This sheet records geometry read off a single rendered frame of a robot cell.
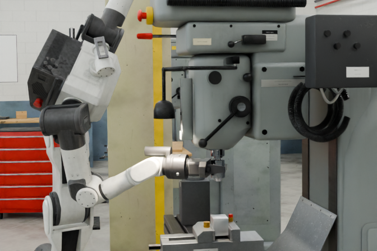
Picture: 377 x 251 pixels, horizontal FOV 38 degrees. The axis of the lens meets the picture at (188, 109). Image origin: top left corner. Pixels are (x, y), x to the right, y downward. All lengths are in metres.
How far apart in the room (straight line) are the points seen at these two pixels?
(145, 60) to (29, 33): 7.47
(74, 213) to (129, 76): 1.43
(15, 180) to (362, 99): 5.09
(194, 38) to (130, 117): 1.88
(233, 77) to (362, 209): 0.60
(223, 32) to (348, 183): 0.64
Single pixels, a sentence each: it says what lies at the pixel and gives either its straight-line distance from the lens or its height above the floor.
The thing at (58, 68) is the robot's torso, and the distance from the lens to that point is 2.01.
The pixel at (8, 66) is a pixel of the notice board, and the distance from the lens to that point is 10.96.
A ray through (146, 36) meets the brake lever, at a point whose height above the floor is 1.70.
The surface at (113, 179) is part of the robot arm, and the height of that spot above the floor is 1.19.
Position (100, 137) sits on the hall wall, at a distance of 10.89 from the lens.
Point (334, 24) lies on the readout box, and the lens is 1.63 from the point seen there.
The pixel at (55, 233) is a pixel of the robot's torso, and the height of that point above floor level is 0.92.
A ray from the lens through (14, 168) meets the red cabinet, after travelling 6.48.
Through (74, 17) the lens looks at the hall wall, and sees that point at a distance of 10.92.
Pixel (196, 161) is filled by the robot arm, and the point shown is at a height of 1.26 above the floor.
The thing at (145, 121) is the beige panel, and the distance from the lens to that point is 3.59.
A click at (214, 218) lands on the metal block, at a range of 1.92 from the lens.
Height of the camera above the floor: 1.54
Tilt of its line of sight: 3 degrees down
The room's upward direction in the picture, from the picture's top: 1 degrees counter-clockwise
